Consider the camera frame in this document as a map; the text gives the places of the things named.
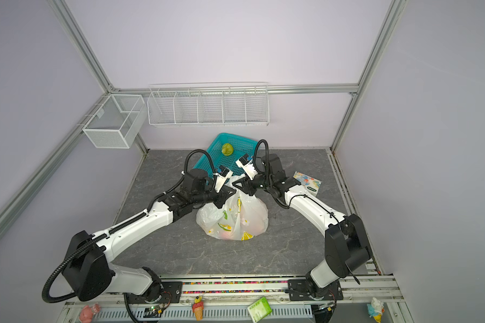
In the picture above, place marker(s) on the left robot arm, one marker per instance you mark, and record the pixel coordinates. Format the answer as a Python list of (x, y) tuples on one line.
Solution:
[(87, 271)]

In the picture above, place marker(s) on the white plastic bag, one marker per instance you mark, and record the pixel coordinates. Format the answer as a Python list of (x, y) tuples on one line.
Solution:
[(242, 217)]

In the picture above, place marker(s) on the white wire shelf rack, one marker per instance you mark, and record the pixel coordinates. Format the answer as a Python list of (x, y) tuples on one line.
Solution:
[(208, 104)]

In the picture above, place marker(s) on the toy ice cream cone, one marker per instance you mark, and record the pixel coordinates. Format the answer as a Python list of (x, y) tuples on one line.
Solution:
[(198, 307)]

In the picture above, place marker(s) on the green white box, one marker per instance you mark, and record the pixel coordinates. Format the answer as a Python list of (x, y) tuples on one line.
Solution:
[(259, 309)]

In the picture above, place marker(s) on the pink toy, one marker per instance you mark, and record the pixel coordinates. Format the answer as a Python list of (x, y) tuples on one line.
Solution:
[(88, 312)]

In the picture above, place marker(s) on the white mesh wall basket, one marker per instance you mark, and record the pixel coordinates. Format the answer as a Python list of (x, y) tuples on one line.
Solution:
[(117, 121)]

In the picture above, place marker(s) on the teal plastic basket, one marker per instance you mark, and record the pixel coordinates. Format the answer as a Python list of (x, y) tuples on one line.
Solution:
[(241, 146)]

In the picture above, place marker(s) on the blue toy ice cream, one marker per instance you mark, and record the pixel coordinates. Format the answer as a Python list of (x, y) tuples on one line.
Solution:
[(376, 309)]

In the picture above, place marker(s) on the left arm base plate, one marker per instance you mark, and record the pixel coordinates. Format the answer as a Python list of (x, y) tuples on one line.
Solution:
[(167, 292)]

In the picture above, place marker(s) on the fake green fruit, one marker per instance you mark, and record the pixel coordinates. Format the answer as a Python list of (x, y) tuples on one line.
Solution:
[(227, 149)]

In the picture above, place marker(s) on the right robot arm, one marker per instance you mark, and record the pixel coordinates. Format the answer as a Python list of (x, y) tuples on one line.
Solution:
[(346, 243)]

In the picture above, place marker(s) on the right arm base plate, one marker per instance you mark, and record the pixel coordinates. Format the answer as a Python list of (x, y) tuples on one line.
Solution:
[(307, 290)]

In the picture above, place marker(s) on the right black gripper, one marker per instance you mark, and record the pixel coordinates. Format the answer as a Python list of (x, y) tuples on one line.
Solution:
[(248, 185)]

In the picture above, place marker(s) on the colourful tissue pack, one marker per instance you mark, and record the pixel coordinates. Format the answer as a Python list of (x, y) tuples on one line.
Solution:
[(311, 184)]

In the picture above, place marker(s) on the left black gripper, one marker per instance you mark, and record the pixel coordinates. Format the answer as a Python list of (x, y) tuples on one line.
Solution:
[(225, 193)]

